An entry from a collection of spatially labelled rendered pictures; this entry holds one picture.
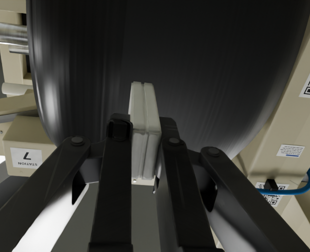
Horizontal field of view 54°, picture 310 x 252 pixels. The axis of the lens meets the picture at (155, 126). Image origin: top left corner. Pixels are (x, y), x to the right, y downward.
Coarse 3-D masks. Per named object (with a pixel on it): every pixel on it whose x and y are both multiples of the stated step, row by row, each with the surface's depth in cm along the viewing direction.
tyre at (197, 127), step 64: (64, 0) 26; (128, 0) 26; (192, 0) 26; (256, 0) 27; (64, 64) 28; (128, 64) 28; (192, 64) 28; (256, 64) 29; (64, 128) 34; (192, 128) 33; (256, 128) 37
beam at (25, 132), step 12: (24, 120) 98; (36, 120) 99; (12, 132) 92; (24, 132) 93; (36, 132) 94; (12, 144) 90; (24, 144) 90; (36, 144) 90; (48, 144) 91; (12, 168) 95; (24, 168) 96; (132, 180) 101; (144, 180) 101
